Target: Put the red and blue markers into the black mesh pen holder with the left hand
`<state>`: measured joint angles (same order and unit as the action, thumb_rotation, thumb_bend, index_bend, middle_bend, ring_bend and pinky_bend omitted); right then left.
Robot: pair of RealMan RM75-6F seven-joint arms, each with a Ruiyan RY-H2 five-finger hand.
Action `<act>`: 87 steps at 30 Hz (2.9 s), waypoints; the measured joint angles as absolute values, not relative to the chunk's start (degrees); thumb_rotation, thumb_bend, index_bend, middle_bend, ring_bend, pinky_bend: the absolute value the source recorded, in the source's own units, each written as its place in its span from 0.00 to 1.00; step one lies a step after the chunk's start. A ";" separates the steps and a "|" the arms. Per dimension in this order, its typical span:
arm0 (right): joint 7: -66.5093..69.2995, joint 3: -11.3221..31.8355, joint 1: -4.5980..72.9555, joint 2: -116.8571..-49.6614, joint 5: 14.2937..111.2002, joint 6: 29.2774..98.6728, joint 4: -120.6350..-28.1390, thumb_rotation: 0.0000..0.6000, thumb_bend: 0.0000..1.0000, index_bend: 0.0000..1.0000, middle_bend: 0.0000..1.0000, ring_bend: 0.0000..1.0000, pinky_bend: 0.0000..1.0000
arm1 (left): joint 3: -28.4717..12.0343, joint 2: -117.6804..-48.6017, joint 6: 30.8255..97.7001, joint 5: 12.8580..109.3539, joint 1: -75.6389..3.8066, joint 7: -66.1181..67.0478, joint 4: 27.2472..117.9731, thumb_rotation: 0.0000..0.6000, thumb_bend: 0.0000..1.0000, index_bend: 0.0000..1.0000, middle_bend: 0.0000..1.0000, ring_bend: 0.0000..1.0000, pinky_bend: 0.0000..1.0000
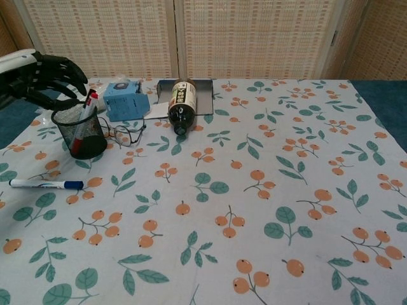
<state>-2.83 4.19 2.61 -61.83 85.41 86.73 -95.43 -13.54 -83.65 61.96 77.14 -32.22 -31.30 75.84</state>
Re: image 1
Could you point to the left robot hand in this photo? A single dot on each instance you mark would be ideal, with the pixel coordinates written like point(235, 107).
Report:
point(41, 76)

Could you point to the red marker pen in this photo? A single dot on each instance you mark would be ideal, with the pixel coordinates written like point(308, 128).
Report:
point(92, 100)

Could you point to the blue capped white pen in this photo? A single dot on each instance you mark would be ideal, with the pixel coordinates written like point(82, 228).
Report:
point(47, 184)

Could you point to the black mesh pen holder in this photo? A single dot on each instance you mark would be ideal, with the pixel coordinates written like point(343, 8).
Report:
point(90, 139)

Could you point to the light blue carton box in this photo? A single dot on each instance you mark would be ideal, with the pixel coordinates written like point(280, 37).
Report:
point(125, 101)

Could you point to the thin-rimmed eyeglasses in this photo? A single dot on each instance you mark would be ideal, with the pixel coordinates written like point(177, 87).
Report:
point(124, 135)

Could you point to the white paper card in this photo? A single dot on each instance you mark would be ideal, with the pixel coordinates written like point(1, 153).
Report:
point(157, 111)

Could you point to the dark brown drink bottle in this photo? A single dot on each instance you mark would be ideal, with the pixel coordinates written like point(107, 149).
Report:
point(182, 101)

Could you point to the grey-blue shallow box tray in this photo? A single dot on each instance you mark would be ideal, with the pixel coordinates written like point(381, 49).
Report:
point(205, 98)

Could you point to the woven bamboo folding screen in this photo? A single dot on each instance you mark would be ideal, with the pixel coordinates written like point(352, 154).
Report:
point(238, 38)

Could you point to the floral print tablecloth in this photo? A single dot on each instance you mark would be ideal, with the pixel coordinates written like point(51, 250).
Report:
point(222, 206)

